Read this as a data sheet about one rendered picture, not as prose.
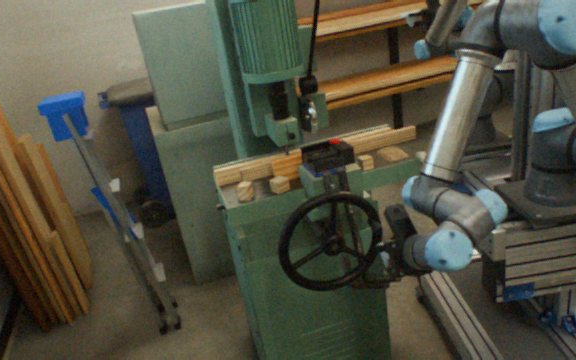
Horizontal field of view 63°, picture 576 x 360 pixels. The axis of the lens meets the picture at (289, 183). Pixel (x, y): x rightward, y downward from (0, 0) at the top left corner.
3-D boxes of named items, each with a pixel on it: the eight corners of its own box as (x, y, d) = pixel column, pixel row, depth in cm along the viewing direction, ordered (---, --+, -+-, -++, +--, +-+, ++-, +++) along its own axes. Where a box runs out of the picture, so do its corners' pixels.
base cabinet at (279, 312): (281, 433, 166) (242, 266, 138) (248, 330, 218) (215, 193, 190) (396, 390, 175) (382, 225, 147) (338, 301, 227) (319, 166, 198)
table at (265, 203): (236, 243, 124) (231, 223, 122) (219, 199, 152) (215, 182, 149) (439, 186, 136) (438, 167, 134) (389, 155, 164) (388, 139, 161)
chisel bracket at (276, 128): (279, 151, 141) (274, 124, 138) (268, 139, 154) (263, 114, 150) (302, 146, 143) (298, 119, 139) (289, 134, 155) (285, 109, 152)
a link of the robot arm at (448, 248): (486, 251, 86) (454, 282, 84) (455, 252, 97) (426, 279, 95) (459, 218, 86) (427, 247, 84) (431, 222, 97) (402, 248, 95)
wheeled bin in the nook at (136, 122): (140, 236, 321) (95, 98, 282) (134, 207, 368) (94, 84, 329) (230, 209, 339) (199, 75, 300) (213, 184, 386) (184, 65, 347)
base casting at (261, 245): (243, 265, 138) (237, 238, 135) (216, 193, 190) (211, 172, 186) (381, 224, 147) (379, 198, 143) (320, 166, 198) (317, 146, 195)
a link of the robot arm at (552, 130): (550, 148, 130) (553, 100, 125) (599, 160, 119) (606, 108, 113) (520, 161, 126) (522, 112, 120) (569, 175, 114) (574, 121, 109)
